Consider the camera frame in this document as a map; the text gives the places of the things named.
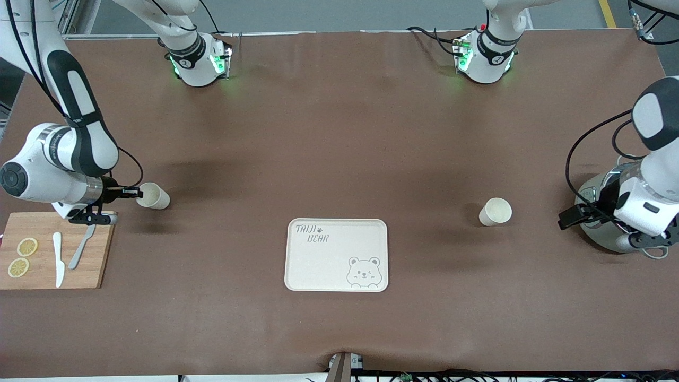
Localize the white cup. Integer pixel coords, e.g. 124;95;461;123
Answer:
136;182;171;210
478;197;513;227

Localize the grey electric cooking pot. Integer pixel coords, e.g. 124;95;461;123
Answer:
574;170;670;259

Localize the grey plastic knife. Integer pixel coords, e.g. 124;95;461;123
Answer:
68;224;98;270

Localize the bamboo cutting board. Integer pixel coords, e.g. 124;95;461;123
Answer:
0;211;117;290

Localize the white plastic knife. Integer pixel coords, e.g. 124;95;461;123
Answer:
52;232;65;288

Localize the cream bear print tray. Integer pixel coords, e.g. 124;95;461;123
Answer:
284;218;389;292

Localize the brown table mat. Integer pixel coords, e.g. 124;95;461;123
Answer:
0;29;679;378

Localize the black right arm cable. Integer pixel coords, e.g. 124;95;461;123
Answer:
0;0;144;187

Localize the aluminium frame corner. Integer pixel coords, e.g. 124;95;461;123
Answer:
629;0;679;44
53;0;80;39

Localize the black base cable bundle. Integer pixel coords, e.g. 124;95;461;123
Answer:
407;25;463;57

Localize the metal table edge bracket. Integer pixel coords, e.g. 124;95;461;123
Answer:
328;352;365;382

